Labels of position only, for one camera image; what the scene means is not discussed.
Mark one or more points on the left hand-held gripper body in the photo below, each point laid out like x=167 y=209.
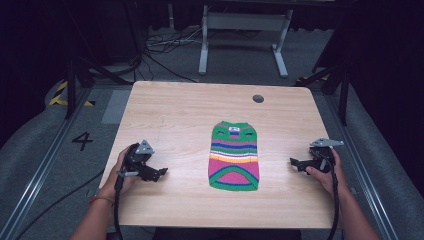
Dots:
x=140 y=165

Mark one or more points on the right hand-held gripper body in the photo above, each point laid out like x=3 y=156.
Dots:
x=321 y=160

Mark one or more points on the person's left hand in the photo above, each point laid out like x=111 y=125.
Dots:
x=117 y=166

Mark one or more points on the person's right hand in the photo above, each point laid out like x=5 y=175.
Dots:
x=335 y=181

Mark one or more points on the striped knitted pet sweater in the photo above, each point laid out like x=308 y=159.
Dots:
x=233 y=156

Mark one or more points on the black tripod stand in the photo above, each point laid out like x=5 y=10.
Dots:
x=70 y=83
x=343 y=93

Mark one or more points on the grey round table grommet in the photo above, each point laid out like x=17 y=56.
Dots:
x=258 y=98

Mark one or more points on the yellow and black hazard tape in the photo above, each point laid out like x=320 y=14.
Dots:
x=56 y=98

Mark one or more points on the white metal table frame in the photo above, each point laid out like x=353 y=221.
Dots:
x=245 y=21

